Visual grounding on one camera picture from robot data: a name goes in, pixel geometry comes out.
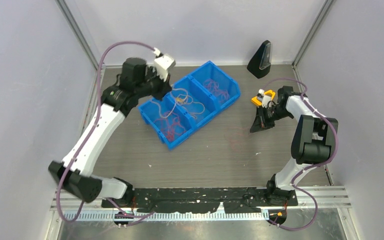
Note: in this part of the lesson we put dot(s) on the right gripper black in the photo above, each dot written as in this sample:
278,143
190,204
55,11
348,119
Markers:
261,123

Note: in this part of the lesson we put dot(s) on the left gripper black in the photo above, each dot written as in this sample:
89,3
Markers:
164,87

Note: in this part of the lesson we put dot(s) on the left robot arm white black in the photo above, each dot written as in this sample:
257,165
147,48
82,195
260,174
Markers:
74,173

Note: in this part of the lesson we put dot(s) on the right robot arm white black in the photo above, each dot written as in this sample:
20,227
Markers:
313,143

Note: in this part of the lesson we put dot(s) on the yellow triangular plastic piece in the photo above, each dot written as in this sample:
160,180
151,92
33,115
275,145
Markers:
258,103

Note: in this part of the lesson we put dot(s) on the blue three-compartment plastic bin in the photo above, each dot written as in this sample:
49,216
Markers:
195,100

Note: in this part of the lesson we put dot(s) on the black wedge-shaped stand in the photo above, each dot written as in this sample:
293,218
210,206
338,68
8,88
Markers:
260,63

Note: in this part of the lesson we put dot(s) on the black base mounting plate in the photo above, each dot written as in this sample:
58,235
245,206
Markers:
203,200

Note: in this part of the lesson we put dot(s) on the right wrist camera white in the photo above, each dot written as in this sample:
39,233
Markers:
263,98

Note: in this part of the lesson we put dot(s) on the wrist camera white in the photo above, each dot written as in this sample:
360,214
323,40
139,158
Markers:
163,63
263,98

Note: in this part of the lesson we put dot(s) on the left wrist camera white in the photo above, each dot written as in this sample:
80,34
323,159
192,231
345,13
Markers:
163,63

